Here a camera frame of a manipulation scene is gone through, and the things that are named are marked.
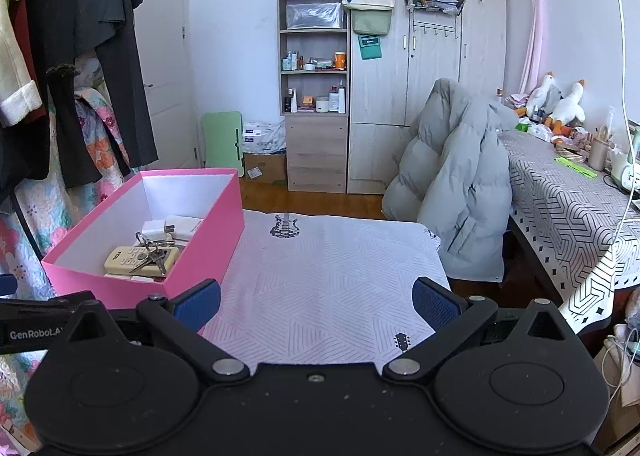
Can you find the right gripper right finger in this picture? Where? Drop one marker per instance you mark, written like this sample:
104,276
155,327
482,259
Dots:
455,320

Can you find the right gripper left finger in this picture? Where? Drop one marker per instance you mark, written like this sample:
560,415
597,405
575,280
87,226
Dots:
176,323

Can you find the silver key bunch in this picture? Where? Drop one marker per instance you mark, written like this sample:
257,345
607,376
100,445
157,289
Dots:
158,257

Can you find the white remote with display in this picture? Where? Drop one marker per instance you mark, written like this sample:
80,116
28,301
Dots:
123,259

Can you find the pink cardboard box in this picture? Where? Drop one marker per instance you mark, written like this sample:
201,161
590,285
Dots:
210,194

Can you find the white 90W charger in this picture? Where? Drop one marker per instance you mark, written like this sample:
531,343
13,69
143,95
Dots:
182,228

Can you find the white power bank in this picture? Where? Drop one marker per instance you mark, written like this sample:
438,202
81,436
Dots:
131,278

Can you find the small white charger cube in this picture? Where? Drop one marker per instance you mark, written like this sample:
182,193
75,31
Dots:
157,231

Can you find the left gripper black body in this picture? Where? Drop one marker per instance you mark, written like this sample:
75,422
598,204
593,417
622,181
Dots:
31,325

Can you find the grey puffer jacket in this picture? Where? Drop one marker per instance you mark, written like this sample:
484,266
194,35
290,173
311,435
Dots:
453,177

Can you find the geometric patterned tablecloth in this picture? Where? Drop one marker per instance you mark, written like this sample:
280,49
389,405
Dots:
582,232

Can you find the cardboard box on floor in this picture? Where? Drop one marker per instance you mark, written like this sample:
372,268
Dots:
267,169

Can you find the green folding table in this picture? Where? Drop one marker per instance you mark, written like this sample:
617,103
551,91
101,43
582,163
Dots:
223,134

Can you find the tissue packs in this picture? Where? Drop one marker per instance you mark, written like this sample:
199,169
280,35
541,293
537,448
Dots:
261,138

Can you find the beige cup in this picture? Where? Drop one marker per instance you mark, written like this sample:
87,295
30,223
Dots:
598,154

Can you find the white goose plush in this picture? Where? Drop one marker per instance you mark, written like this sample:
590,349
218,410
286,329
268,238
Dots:
568,109

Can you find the light wood wardrobe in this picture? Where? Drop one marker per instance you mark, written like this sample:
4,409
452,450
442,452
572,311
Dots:
387,94

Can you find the cream fleece jacket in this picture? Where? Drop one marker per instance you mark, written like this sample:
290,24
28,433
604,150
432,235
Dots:
18,91

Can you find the teal hanging card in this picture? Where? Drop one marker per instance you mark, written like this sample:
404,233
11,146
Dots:
370,47

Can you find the pink hanging towel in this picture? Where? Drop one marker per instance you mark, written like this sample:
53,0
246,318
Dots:
535,48

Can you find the white door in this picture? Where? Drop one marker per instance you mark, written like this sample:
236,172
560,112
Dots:
164,58

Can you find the green hanging pouch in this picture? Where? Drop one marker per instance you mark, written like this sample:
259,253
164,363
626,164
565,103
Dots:
371,22

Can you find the over-door hanging rack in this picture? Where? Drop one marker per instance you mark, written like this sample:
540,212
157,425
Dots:
441,17

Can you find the wooden shelf cabinet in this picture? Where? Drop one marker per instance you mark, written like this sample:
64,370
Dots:
314,40

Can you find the dark grey hanging shirt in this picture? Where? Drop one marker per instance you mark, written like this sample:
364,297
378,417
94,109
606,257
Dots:
106,27

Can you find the black hanging coat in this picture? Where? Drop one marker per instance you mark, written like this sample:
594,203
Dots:
45,32

